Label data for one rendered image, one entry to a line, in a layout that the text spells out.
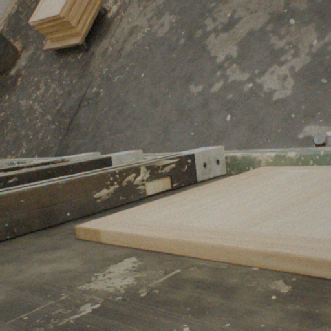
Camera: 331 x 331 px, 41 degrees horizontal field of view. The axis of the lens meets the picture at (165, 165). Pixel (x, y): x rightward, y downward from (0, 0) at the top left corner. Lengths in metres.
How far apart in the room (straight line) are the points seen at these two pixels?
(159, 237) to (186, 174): 0.48
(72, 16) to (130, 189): 3.19
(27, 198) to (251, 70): 2.06
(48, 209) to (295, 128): 1.67
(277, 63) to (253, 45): 0.26
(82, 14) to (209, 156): 3.11
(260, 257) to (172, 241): 0.11
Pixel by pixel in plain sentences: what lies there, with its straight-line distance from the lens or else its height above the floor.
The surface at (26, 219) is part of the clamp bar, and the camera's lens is 0.73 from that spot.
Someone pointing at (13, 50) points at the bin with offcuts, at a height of 0.08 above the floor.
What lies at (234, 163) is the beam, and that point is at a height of 0.90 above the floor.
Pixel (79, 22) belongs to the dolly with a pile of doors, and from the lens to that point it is 4.02.
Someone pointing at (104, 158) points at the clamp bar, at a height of 1.05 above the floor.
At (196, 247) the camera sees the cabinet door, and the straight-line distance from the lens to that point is 0.50.
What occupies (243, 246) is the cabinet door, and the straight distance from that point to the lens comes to 0.47.
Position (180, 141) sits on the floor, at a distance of 2.61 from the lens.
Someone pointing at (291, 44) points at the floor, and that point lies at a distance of 2.61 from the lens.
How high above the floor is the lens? 1.74
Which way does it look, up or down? 42 degrees down
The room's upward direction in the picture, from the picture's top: 53 degrees counter-clockwise
